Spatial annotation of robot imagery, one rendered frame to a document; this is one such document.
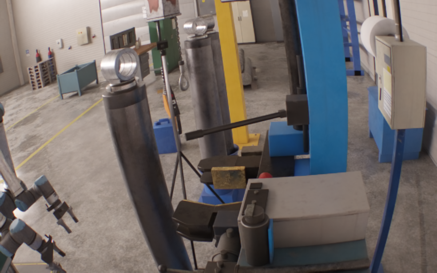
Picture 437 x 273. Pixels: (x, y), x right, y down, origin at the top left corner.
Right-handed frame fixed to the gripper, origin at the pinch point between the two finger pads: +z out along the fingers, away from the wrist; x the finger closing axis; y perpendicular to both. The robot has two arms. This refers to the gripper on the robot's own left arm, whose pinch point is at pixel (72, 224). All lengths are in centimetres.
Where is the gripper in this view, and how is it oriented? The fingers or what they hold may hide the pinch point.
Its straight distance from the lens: 200.3
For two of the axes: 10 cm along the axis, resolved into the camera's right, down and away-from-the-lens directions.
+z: 5.2, 8.2, 2.4
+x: -0.1, -2.7, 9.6
